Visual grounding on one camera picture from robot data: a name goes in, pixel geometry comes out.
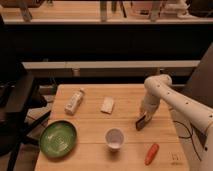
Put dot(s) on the white paper cup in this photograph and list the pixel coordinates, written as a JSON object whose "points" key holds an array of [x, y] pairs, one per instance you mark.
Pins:
{"points": [[114, 139]]}

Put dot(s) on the orange carrot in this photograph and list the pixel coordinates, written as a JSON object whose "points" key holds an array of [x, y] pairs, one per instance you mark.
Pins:
{"points": [[151, 153]]}

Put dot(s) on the black eraser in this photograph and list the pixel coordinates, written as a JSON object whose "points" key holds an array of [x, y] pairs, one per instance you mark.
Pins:
{"points": [[141, 123]]}

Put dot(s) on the grey chair back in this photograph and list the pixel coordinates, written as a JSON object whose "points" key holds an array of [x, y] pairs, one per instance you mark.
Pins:
{"points": [[200, 85]]}

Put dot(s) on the green plate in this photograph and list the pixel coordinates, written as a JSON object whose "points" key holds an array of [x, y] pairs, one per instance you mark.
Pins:
{"points": [[58, 139]]}

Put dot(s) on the white sponge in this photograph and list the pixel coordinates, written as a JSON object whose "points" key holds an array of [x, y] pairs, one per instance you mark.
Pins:
{"points": [[108, 104]]}

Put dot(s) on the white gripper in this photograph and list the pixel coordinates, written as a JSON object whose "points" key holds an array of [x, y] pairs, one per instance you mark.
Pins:
{"points": [[147, 112]]}

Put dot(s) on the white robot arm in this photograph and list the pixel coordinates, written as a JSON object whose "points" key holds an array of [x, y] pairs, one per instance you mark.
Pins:
{"points": [[158, 88]]}

